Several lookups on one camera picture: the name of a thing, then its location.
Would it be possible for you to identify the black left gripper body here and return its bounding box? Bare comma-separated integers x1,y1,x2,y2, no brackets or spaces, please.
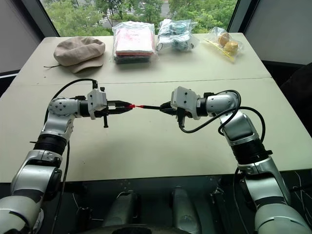
94,99,117,129

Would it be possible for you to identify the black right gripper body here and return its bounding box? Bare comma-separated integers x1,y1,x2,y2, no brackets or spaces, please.
170,106,188,129

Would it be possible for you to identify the black marker with red tip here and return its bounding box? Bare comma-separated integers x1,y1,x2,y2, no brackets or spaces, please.
135,104,164,110

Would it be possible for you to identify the clear bag of folded cloths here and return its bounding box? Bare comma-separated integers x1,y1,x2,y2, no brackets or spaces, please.
112,21,157,65

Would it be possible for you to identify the beige fabric hat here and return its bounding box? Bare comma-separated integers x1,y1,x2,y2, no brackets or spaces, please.
43,36,106,74

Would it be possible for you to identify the clear bag of teal items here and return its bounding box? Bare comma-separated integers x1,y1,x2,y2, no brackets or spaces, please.
156,19,196,53

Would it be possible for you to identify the clear bag with yellow zip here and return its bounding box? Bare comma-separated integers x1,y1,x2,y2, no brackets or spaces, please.
202,26,245,65

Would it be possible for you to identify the round yellow bun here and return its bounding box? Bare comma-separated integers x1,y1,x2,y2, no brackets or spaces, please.
217,33,230,45
224,41,239,53

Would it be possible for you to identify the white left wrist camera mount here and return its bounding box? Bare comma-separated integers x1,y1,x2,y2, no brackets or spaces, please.
87,89,109,120

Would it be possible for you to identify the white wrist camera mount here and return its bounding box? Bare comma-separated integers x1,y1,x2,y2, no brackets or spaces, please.
87,89,109,120
170,86,201,120

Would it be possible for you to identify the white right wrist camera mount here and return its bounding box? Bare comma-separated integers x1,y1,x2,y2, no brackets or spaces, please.
170,86,201,120

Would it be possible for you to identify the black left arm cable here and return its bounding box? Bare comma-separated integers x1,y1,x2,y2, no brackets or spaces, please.
43,78,99,232

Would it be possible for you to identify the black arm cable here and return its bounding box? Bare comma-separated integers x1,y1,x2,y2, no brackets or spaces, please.
177,89,266,147
43,78,99,232

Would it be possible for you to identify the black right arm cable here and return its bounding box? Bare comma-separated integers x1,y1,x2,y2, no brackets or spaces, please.
177,89,266,147

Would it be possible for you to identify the dark window frame post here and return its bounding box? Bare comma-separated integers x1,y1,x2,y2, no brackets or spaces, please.
39,0,61,38
227,0,247,33

